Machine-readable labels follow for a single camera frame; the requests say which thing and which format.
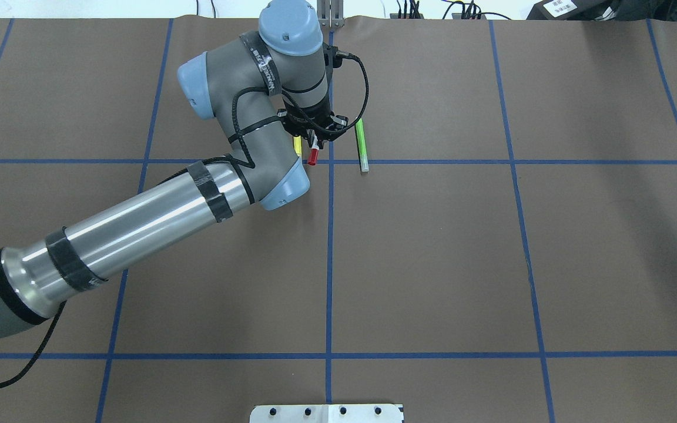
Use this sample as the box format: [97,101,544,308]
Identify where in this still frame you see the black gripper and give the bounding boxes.
[277,105,350,142]

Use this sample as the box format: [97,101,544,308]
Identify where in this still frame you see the red and white marker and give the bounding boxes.
[307,141,321,166]

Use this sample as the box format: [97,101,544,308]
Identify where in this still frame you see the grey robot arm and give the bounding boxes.
[0,1,352,339]

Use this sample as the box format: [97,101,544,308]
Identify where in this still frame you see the yellow marker pen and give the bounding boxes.
[293,136,303,158]

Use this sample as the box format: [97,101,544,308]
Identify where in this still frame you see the green marker pen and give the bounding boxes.
[354,118,369,174]

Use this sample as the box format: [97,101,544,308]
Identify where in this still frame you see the black labelled box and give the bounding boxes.
[526,0,612,21]

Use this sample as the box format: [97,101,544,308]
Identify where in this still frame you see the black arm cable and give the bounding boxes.
[0,52,370,393]

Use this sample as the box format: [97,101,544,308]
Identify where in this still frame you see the grey metal post bracket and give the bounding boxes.
[316,0,346,30]

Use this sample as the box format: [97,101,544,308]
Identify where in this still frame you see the black cable plugs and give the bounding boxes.
[381,1,515,21]

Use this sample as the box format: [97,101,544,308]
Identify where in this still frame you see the white metal mount base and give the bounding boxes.
[249,404,405,422]

